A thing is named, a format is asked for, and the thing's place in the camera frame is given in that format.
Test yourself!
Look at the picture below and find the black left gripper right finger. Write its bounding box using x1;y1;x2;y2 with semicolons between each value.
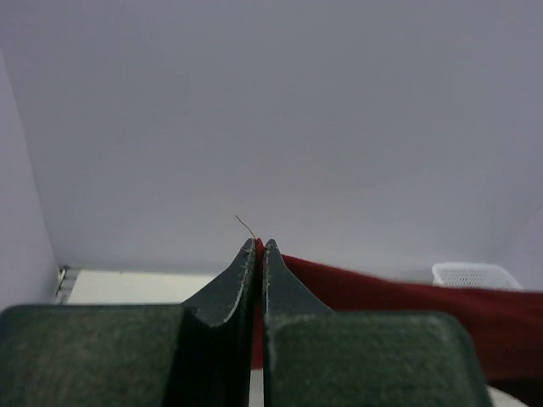
262;241;491;406

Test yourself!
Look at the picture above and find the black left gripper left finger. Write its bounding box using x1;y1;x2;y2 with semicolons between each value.
1;239;257;406

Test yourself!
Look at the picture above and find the dark red t-shirt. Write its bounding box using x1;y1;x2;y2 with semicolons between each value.
253;240;542;406

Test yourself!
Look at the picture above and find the white plastic basket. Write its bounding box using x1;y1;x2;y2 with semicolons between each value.
432;262;523;290

